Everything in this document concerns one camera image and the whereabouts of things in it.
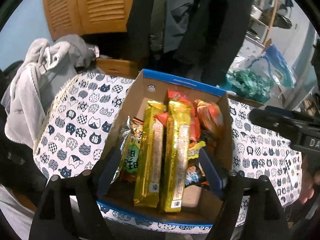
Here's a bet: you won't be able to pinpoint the silver foil snack pack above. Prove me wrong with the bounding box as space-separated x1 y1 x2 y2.
111 116 131 183

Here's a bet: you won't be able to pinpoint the red snack bag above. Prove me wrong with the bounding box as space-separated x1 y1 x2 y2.
167 89 200 141

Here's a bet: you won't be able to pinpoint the black yellow snack bag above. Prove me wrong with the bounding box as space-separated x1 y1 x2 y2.
185 141 209 187

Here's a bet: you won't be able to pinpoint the hanging dark coats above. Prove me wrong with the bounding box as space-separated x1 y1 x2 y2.
126 0 253 86

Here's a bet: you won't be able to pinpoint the teal plastic bags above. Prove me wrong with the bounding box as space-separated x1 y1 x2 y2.
219 69 274 103

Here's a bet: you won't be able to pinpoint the person hand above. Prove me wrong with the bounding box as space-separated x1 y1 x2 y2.
299 156 320 204

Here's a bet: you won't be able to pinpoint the wooden shelf with pots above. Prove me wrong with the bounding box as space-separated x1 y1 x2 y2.
239 0 292 58

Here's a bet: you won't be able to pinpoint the gold biscuit pack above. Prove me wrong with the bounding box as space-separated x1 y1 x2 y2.
133 100 165 208
160 101 190 213

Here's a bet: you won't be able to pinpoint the blue clear plastic bag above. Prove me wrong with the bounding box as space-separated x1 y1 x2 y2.
245 44 296 88

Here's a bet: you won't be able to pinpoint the large orange chip bag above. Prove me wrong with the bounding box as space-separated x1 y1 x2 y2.
194 99 224 137

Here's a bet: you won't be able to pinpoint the cat pattern tablecloth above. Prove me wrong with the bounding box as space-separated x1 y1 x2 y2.
34 70 302 234

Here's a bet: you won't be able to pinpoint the grey fleece clothes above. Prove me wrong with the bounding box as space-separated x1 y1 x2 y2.
1 34 99 148

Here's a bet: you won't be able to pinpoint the wooden louvre door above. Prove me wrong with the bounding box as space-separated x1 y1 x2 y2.
43 0 133 41

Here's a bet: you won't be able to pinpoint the blue cardboard box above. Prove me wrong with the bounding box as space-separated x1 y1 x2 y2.
96 68 234 227

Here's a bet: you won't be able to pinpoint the orange green snack bag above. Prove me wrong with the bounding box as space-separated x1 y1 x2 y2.
120 117 143 182

